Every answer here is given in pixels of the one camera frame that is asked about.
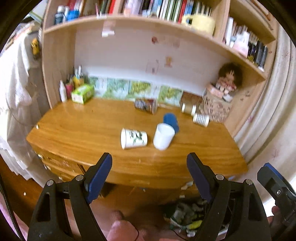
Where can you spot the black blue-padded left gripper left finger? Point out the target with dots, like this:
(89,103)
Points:
(50,221)

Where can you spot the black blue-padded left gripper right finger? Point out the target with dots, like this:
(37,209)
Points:
(238,203)

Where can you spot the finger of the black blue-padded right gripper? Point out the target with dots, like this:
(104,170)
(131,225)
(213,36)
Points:
(282,226)

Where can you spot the plain white cup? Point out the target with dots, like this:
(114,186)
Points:
(163,136)

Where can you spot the grey checked paper cup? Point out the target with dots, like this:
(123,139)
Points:
(201,119)

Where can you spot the white panda print cup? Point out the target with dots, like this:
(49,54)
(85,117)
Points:
(133,139)

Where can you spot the brown white paper cup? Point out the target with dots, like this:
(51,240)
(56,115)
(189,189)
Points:
(188,108)

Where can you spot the blue plastic cup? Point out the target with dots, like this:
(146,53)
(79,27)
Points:
(171,119)

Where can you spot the robot print plastic cup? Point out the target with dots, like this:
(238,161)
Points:
(148,105)

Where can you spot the wooden desk drawer unit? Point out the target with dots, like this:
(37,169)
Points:
(163,189)

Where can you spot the white lace cloth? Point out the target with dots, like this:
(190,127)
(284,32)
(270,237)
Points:
(23,103)

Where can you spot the brown haired doll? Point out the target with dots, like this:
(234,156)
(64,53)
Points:
(229,80)

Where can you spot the brown cardboard box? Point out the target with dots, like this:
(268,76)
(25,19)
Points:
(190,98)

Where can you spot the white squeeze bottle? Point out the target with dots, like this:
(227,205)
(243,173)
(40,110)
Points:
(62,91)

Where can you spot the green tissue box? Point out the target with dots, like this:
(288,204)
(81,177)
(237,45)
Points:
(83,94)

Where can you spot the pink pen holder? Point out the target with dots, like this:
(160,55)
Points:
(69,88)

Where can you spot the grape picture strip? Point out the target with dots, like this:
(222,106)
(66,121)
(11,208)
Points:
(126,89)

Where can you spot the wooden bookshelf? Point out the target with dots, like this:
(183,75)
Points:
(162,52)

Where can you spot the yellow toy car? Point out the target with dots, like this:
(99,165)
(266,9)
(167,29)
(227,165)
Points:
(35,46)

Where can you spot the yellow mug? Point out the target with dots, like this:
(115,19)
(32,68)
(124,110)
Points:
(199,22)

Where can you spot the dark blue bottle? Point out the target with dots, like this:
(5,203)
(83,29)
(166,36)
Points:
(59,15)

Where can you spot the blue lidded jar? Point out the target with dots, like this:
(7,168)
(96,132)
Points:
(73,14)

